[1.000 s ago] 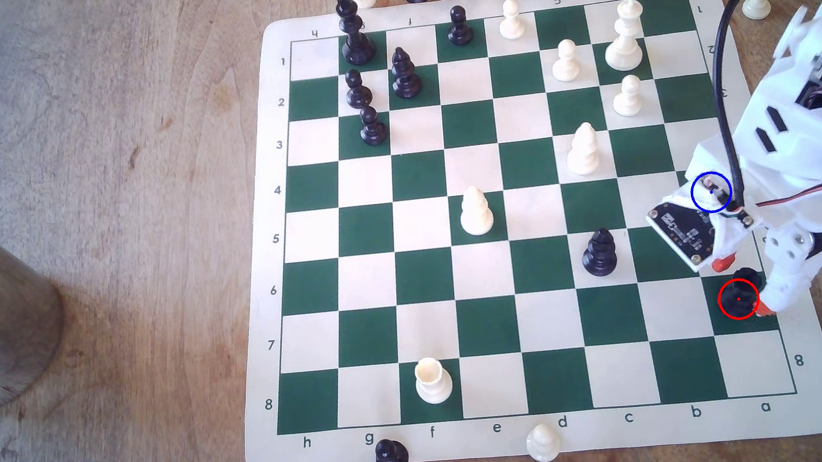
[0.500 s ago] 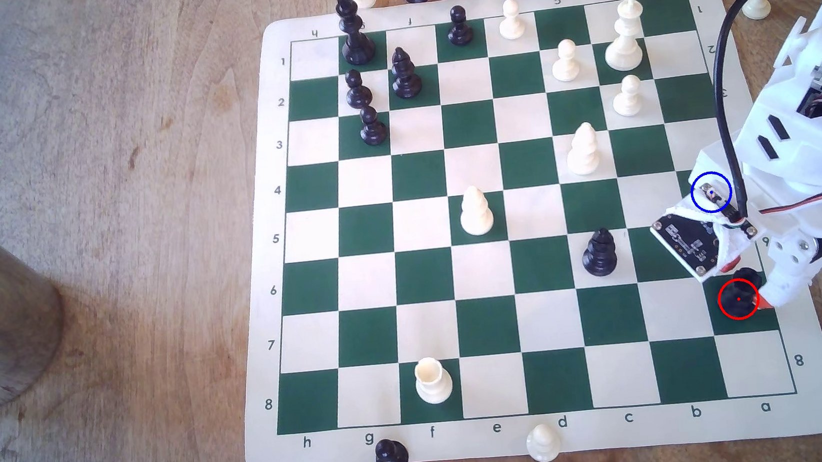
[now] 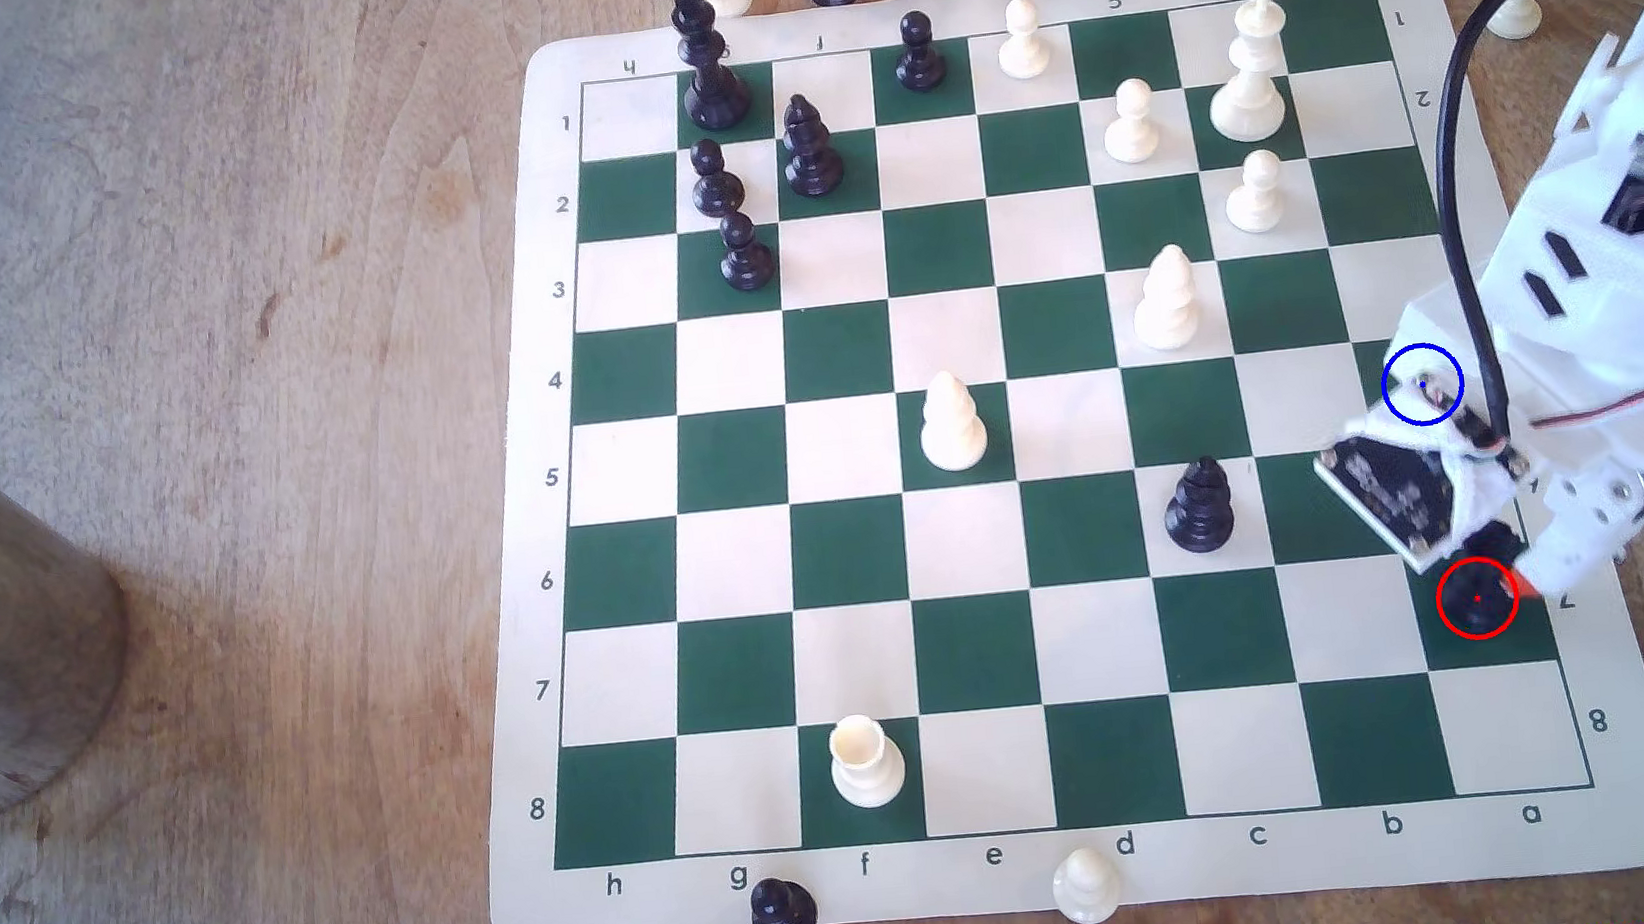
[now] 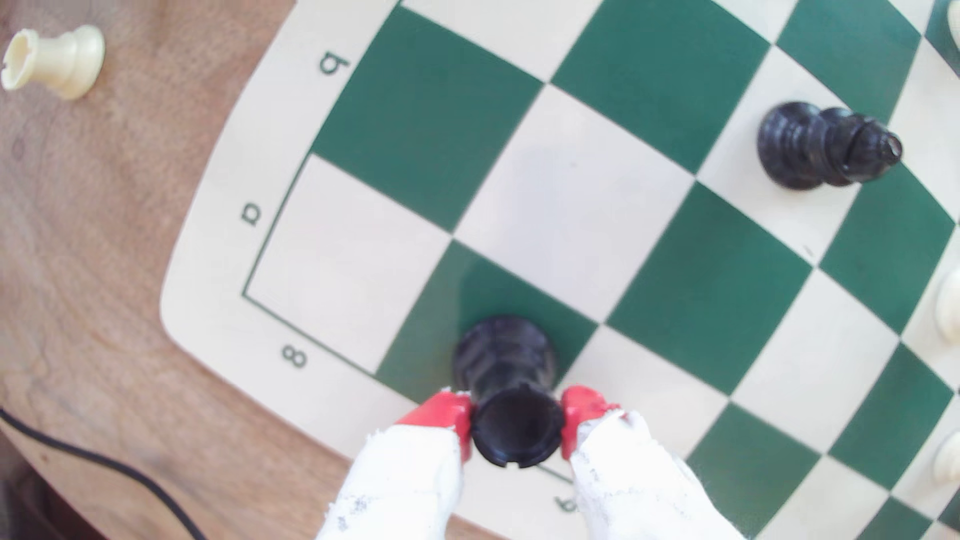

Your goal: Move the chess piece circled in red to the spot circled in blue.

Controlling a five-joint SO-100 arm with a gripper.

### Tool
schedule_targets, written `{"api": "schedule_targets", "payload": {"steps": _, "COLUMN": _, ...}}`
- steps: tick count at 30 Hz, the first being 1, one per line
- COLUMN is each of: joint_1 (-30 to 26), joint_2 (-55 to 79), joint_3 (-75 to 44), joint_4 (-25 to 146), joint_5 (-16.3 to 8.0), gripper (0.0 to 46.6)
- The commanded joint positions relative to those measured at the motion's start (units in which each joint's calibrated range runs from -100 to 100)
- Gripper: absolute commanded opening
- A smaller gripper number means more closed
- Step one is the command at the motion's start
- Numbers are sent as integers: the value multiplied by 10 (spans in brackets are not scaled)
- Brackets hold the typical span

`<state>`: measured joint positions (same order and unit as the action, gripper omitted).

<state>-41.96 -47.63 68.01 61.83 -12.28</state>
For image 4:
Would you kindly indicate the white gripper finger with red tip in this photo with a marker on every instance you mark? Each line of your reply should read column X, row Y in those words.
column 397, row 487
column 637, row 487

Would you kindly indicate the black rook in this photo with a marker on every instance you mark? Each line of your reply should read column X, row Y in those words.
column 510, row 367

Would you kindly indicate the white rook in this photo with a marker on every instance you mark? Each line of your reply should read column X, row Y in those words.
column 64, row 61

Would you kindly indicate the white pawn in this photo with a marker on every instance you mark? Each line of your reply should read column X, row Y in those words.
column 949, row 457

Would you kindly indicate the black bishop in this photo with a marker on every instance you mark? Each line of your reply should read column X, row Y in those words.
column 802, row 146

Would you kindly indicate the green white chess mat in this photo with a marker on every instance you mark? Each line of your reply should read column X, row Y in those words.
column 570, row 202

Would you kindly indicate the white bishop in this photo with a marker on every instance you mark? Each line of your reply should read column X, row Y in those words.
column 949, row 307

